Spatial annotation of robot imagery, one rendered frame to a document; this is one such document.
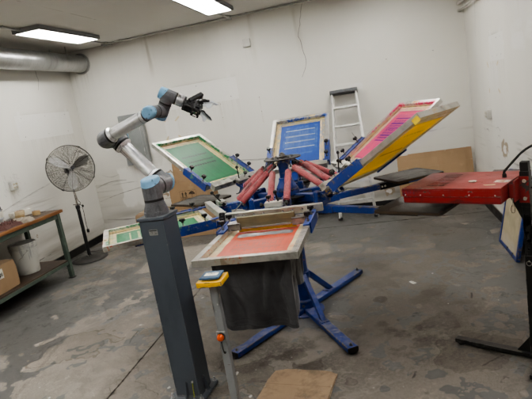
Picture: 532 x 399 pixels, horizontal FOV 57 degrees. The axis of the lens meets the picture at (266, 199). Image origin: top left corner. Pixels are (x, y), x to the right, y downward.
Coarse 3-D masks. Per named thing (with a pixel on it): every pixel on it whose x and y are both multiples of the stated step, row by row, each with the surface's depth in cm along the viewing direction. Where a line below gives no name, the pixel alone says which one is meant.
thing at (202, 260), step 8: (304, 232) 280; (216, 240) 295; (296, 240) 267; (304, 240) 270; (208, 248) 281; (216, 248) 291; (296, 248) 253; (200, 256) 266; (216, 256) 261; (224, 256) 259; (232, 256) 257; (240, 256) 255; (248, 256) 254; (256, 256) 253; (264, 256) 252; (272, 256) 251; (280, 256) 250; (288, 256) 249; (296, 256) 248; (192, 264) 261; (200, 264) 260; (208, 264) 259; (216, 264) 258; (224, 264) 257
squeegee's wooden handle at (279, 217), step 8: (248, 216) 313; (256, 216) 311; (264, 216) 310; (272, 216) 309; (280, 216) 308; (288, 216) 306; (240, 224) 314; (248, 224) 313; (256, 224) 312; (264, 224) 311
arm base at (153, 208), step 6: (162, 198) 293; (150, 204) 289; (156, 204) 289; (162, 204) 291; (144, 210) 293; (150, 210) 288; (156, 210) 288; (162, 210) 290; (168, 210) 294; (144, 216) 293; (150, 216) 288; (156, 216) 288
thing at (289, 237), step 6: (276, 228) 313; (282, 228) 311; (288, 228) 308; (294, 228) 306; (270, 234) 301; (276, 234) 298; (282, 234) 296; (288, 234) 294; (288, 240) 282; (282, 246) 272; (252, 252) 271; (258, 252) 269; (264, 252) 267
